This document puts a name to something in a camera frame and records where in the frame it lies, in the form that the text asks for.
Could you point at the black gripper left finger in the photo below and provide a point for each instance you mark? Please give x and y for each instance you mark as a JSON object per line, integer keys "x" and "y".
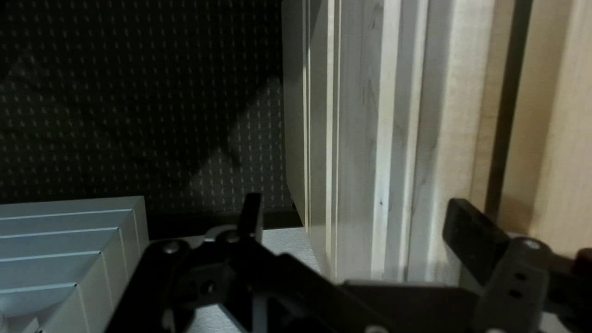
{"x": 251, "y": 216}

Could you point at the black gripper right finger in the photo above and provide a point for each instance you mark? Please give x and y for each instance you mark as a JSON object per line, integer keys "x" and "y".
{"x": 475, "y": 238}

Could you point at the light wooden drawer cabinet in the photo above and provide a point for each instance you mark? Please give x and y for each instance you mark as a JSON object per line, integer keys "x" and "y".
{"x": 556, "y": 123}

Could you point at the white wall heater unit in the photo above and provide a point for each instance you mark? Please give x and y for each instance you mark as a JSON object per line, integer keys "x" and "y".
{"x": 68, "y": 260}

